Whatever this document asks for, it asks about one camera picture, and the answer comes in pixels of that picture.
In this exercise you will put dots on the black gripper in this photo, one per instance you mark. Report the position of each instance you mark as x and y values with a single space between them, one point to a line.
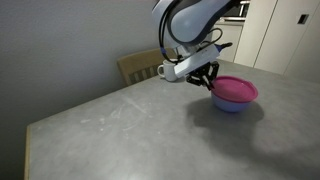
203 71

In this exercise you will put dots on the pink round plate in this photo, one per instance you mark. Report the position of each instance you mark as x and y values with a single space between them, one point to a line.
235 88

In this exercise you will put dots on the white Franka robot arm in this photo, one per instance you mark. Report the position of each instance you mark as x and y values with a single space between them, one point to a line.
190 20

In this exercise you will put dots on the blue bowl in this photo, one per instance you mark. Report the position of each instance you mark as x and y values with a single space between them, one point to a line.
230 105

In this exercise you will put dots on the white mug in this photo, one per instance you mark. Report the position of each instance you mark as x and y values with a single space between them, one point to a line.
169 71

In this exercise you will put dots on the white kitchen counter unit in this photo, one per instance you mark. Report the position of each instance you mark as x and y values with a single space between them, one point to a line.
228 40

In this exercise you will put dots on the wooden chair with solid backrest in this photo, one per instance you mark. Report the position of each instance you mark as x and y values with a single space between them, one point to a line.
140 65

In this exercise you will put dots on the dark built-in oven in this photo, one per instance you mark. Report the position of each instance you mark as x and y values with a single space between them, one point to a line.
238 9

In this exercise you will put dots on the white tall cabinet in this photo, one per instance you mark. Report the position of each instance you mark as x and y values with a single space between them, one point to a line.
283 36

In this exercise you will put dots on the light grey wrist camera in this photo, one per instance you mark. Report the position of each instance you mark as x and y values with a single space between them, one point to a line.
196 61

